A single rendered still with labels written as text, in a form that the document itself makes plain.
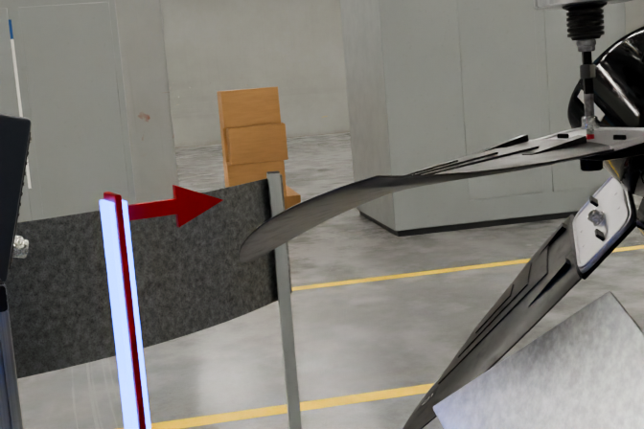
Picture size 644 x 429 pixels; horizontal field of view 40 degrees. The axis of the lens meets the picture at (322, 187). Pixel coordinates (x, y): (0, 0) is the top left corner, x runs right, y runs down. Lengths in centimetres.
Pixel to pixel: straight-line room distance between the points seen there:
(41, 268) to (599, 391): 194
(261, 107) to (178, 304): 628
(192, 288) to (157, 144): 240
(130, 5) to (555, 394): 448
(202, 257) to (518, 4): 494
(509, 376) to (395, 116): 625
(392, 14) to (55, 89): 253
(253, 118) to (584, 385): 821
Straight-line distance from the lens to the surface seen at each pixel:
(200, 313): 267
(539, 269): 80
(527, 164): 55
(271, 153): 882
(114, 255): 49
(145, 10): 498
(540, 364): 65
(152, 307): 256
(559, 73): 732
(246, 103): 877
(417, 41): 692
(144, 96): 496
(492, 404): 65
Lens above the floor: 124
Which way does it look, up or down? 7 degrees down
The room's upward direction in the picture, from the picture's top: 5 degrees counter-clockwise
